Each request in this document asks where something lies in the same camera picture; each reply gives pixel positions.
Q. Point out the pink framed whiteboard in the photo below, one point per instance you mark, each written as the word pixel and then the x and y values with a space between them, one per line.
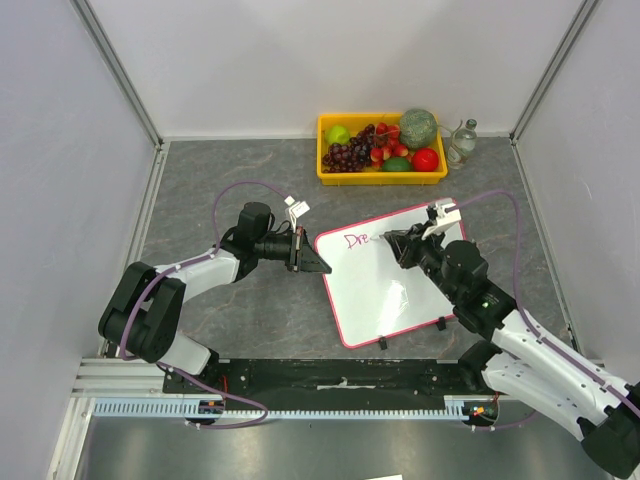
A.
pixel 370 295

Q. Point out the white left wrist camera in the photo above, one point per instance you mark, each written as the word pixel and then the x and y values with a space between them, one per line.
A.
pixel 294 210

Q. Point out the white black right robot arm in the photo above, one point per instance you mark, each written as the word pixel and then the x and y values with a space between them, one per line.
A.
pixel 520 358

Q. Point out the green avocado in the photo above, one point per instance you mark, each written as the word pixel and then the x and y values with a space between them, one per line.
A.
pixel 397 164

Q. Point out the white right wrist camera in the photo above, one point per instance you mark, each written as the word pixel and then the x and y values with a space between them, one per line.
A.
pixel 442 214

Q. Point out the red tomato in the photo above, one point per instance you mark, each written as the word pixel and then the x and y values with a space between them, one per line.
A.
pixel 425 160

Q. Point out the left aluminium frame post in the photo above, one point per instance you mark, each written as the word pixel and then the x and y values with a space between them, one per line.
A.
pixel 100 38

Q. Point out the green netted melon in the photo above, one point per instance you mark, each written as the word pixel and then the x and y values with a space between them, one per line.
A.
pixel 418 128

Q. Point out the right aluminium frame post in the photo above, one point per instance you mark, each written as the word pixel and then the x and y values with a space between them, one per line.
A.
pixel 570 38

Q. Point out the clear glass bottle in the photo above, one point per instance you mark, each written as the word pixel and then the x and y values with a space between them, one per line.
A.
pixel 462 143

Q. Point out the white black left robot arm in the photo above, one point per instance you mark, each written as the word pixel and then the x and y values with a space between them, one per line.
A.
pixel 143 313

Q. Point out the dark purple grape bunch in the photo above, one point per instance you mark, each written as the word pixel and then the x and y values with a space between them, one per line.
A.
pixel 353 157

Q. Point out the aluminium frame post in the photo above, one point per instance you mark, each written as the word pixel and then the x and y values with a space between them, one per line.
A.
pixel 100 38
pixel 570 38

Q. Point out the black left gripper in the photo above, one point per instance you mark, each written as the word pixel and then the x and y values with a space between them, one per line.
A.
pixel 302 257

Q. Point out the green apple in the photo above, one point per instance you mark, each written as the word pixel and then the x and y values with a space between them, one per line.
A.
pixel 337 134

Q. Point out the yellow plastic fruit bin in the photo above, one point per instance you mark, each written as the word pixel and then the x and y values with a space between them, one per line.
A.
pixel 369 175

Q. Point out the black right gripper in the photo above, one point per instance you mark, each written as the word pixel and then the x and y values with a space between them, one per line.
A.
pixel 413 245

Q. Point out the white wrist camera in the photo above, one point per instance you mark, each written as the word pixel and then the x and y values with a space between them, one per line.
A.
pixel 294 210
pixel 442 214

